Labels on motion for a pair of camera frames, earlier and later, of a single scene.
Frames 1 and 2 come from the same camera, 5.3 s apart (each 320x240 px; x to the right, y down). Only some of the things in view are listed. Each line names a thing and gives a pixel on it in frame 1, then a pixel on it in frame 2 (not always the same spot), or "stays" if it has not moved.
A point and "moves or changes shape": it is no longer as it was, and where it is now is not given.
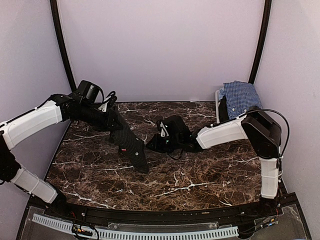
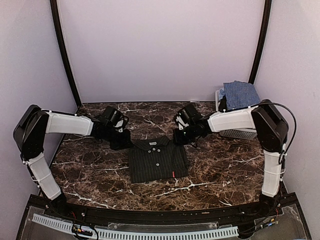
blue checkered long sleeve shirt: [240, 96] stays
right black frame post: [266, 16] stays
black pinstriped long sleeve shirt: [132, 147] moves or changes shape
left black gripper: [107, 125] -> [124, 144]
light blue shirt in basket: [221, 93] stays
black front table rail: [236, 215] stays
